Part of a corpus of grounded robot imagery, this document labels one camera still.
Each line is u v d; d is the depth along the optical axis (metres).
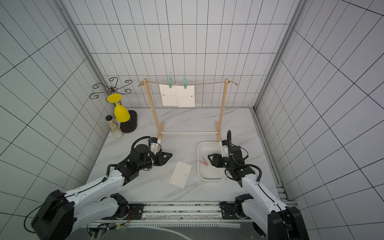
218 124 0.95
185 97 0.77
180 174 0.86
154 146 0.74
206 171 0.88
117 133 0.99
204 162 0.90
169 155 0.80
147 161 0.66
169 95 0.78
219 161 0.74
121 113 0.86
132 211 0.73
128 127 1.06
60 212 0.40
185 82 0.71
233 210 0.73
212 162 0.77
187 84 0.72
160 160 0.71
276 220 0.39
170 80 0.71
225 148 0.76
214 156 0.77
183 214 0.73
